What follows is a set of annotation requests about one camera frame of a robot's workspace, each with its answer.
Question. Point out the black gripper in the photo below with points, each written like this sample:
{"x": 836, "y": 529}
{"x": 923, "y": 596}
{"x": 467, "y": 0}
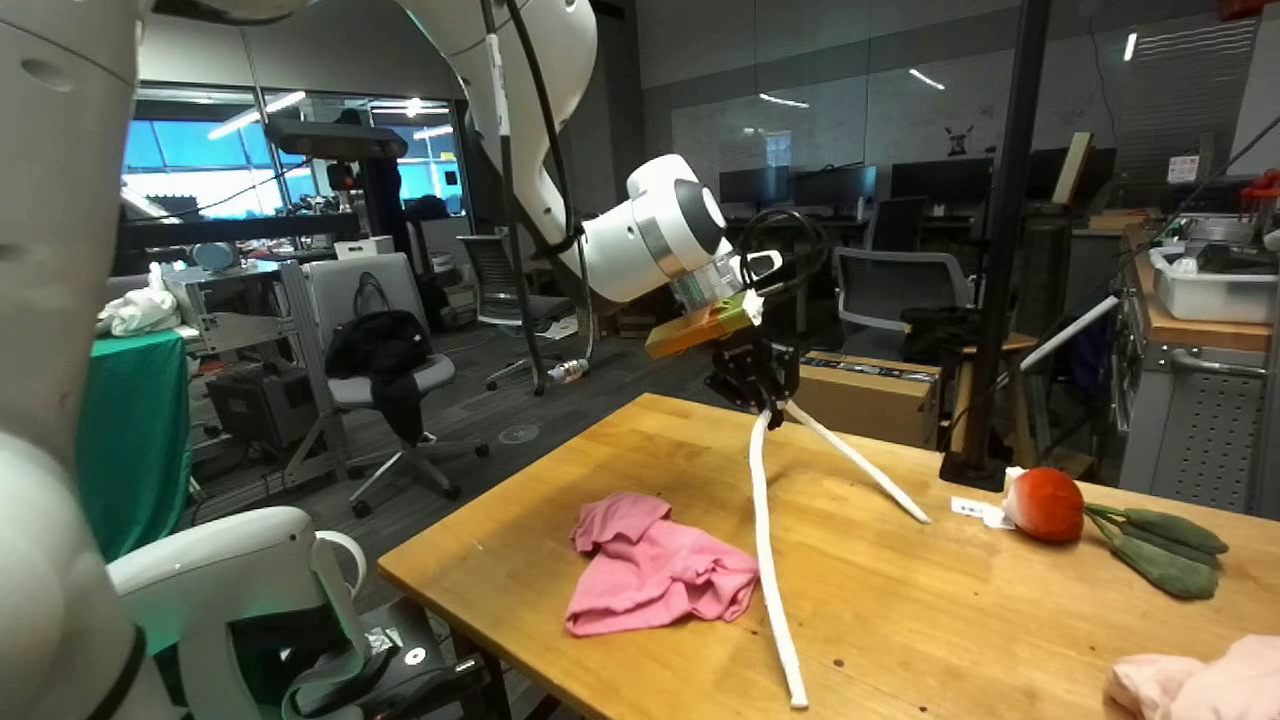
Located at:
{"x": 753, "y": 369}

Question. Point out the dark pink cloth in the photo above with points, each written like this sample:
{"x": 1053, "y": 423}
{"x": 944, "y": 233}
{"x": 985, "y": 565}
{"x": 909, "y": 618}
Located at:
{"x": 645, "y": 569}

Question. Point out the red strawberry plush toy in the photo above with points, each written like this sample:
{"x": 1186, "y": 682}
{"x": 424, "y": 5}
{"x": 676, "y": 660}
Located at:
{"x": 1169, "y": 552}

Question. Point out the light pink cloth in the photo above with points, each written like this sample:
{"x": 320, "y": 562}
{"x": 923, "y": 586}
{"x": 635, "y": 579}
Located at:
{"x": 1238, "y": 685}

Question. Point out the cardboard box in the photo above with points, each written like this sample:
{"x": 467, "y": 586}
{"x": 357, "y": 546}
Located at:
{"x": 869, "y": 398}

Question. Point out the black vertical stand pole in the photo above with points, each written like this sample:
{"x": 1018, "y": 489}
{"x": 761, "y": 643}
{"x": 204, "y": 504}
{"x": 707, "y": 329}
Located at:
{"x": 974, "y": 463}

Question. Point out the black office chair with bag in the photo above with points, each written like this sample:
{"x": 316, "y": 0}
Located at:
{"x": 376, "y": 355}

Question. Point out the white plastic bin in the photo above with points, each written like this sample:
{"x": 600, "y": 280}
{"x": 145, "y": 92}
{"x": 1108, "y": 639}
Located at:
{"x": 1212, "y": 296}

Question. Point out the green draped cloth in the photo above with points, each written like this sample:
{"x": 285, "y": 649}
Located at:
{"x": 132, "y": 447}

